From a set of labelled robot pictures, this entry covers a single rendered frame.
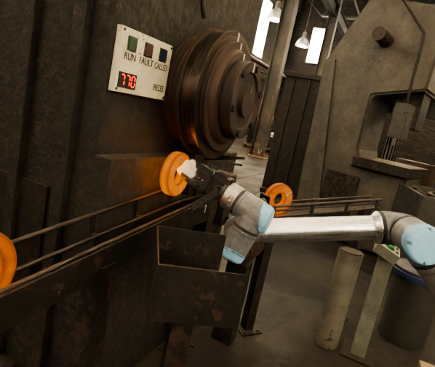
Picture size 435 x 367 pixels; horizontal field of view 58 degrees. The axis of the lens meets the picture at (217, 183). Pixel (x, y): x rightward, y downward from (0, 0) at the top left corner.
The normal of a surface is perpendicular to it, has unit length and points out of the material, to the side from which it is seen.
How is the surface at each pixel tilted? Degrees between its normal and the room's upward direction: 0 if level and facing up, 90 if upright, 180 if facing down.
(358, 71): 90
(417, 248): 85
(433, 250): 85
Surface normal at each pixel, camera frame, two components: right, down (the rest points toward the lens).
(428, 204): -0.18, 0.15
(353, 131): -0.62, 0.03
